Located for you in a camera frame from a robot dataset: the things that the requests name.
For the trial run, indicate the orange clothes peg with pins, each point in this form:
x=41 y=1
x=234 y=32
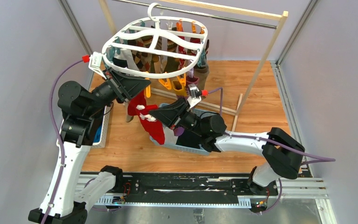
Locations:
x=147 y=90
x=165 y=82

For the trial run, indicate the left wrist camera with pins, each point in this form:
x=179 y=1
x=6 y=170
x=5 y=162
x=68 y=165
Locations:
x=95 y=62

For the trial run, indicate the dark green sock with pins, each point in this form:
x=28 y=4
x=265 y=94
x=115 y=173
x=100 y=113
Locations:
x=190 y=139

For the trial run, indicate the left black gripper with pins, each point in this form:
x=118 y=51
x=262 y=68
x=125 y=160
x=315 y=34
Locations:
x=129 y=86

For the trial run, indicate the beige striped ribbed sock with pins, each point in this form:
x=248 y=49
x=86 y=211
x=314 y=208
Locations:
x=128 y=117

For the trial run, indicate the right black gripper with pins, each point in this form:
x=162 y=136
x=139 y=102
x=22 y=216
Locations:
x=171 y=114

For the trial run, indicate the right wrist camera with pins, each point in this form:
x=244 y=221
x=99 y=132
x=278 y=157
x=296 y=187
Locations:
x=194 y=95

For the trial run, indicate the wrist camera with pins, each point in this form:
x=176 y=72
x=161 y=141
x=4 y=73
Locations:
x=194 y=95
x=95 y=62

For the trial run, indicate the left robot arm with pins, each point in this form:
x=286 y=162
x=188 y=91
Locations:
x=83 y=113

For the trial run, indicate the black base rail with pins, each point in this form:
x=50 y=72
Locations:
x=188 y=188

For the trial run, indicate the white oval clip hanger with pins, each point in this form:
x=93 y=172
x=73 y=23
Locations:
x=151 y=25

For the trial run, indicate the metal rack rod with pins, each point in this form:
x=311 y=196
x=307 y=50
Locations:
x=221 y=18

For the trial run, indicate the blue cloth in basket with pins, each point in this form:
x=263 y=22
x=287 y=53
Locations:
x=97 y=137

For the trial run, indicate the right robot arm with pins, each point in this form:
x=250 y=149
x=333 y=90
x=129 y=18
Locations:
x=282 y=153

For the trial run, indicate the white sock in basket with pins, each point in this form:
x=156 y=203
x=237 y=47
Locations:
x=170 y=138

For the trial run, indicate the white plastic basket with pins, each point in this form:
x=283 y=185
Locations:
x=103 y=133

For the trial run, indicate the argyle brown hanging sock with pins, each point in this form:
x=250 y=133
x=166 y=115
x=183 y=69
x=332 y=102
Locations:
x=145 y=62

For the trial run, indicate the olive tan hanging sock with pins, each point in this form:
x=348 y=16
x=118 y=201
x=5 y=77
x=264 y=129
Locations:
x=202 y=74

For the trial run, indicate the purple mustard hanging sock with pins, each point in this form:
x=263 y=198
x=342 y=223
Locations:
x=180 y=92

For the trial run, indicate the white hanging sock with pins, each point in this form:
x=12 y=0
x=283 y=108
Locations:
x=124 y=58

